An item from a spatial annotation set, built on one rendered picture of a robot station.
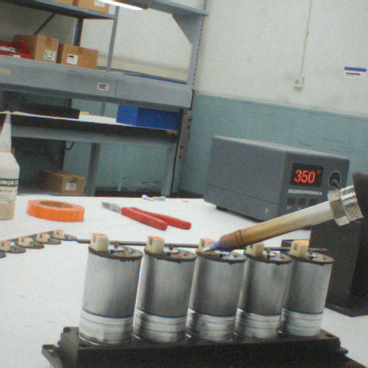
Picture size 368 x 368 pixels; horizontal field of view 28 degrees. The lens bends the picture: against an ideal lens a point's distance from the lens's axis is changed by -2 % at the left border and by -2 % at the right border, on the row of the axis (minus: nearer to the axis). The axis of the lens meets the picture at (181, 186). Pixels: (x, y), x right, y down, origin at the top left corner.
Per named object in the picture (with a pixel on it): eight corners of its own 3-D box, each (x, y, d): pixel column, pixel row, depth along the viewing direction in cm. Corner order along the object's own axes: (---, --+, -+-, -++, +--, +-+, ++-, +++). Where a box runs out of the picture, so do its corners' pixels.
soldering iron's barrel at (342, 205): (223, 264, 33) (364, 220, 31) (212, 231, 33) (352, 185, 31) (230, 258, 34) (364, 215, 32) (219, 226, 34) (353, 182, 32)
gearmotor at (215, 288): (238, 358, 36) (256, 258, 35) (196, 360, 35) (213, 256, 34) (213, 341, 38) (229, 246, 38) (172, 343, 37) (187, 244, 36)
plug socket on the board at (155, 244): (167, 254, 34) (169, 239, 34) (151, 253, 34) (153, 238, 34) (159, 249, 35) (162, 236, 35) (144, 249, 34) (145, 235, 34)
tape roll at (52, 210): (94, 222, 75) (95, 210, 75) (43, 221, 71) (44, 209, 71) (65, 210, 80) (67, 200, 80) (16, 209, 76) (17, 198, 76)
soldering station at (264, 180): (340, 232, 94) (353, 158, 93) (274, 230, 88) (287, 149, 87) (265, 209, 106) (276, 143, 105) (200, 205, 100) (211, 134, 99)
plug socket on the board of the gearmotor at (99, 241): (112, 251, 33) (114, 237, 33) (94, 251, 32) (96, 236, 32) (105, 247, 33) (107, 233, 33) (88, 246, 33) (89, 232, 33)
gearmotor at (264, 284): (284, 355, 37) (301, 259, 37) (244, 358, 36) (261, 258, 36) (257, 339, 39) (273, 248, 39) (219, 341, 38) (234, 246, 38)
